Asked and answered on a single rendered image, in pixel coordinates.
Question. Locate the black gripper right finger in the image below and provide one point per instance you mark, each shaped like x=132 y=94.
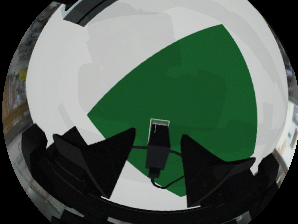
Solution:
x=204 y=172

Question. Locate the green circuit board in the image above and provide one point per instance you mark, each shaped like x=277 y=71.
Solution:
x=199 y=86

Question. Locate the black connector plug with cable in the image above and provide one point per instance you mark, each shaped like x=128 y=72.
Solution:
x=158 y=151

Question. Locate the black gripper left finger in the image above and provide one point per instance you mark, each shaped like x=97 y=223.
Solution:
x=103 y=161

